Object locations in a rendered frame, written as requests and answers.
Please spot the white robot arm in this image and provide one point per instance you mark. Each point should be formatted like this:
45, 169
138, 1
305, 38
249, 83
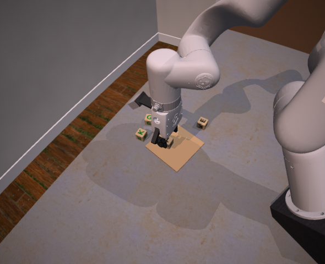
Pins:
298, 108

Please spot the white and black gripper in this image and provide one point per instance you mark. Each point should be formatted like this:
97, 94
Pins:
164, 123

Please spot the wooden letter block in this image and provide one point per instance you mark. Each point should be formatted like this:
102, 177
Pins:
141, 134
170, 141
202, 123
148, 119

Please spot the tan flat mat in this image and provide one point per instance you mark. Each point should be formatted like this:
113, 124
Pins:
184, 147

